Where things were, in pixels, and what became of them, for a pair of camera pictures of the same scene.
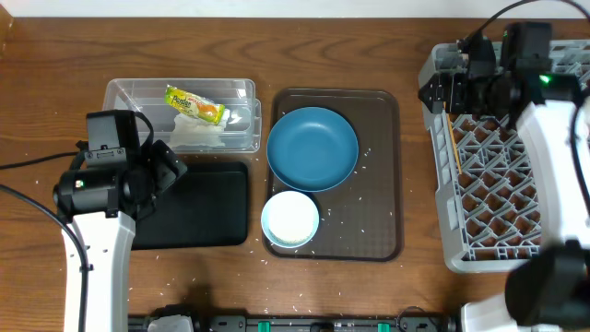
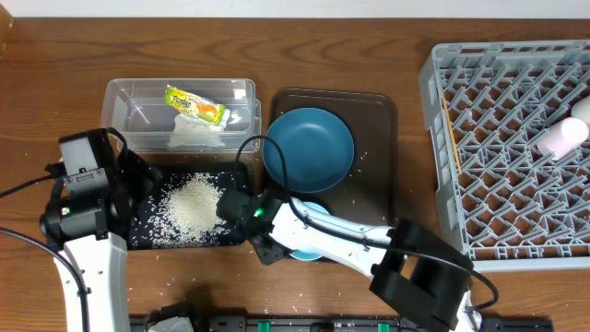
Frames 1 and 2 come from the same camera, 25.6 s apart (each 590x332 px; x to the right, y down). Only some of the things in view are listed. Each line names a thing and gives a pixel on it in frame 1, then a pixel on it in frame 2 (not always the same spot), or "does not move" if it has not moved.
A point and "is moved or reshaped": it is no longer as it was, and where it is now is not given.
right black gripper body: (477, 97) -> (276, 255)
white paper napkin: (191, 131) does not move
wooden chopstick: (453, 136) does not move
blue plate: (312, 149) does not move
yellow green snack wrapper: (206, 109) does not move
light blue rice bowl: (289, 219) is moved or reshaped
